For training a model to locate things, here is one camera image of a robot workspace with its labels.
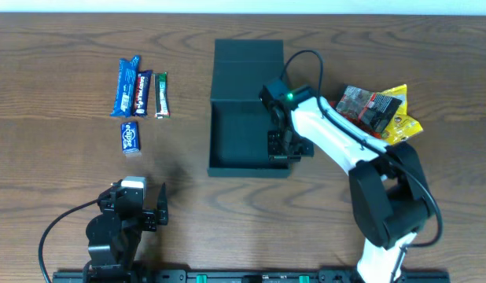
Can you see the red candy bag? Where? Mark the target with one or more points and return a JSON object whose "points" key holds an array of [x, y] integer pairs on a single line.
{"points": [[365, 118]]}

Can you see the yellow candy bag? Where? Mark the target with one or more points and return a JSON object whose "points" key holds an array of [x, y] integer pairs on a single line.
{"points": [[402, 126]]}

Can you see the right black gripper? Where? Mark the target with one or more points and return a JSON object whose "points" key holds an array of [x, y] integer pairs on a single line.
{"points": [[285, 148]]}

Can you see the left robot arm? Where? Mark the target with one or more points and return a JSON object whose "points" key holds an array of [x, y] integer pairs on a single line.
{"points": [[115, 234]]}

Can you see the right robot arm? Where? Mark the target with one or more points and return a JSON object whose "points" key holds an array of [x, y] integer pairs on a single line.
{"points": [[390, 198]]}

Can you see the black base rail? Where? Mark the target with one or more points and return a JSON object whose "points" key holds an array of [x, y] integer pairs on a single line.
{"points": [[182, 276]]}

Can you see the blue eclipse mint tin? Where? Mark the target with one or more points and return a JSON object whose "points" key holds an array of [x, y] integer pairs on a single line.
{"points": [[129, 137]]}

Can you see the blue cookie packet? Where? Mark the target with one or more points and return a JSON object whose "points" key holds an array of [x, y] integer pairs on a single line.
{"points": [[128, 73]]}

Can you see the black clear candy bag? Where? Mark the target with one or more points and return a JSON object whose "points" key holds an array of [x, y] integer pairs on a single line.
{"points": [[385, 104]]}

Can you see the dark blue chocolate bar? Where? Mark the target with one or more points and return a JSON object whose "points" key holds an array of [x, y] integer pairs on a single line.
{"points": [[141, 95]]}

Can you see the green white candy bar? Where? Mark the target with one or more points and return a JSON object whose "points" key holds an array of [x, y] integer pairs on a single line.
{"points": [[161, 95]]}

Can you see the dark green box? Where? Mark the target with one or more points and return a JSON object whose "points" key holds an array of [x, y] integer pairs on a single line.
{"points": [[239, 122]]}

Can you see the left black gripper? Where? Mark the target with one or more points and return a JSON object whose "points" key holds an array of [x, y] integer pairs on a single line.
{"points": [[152, 218]]}

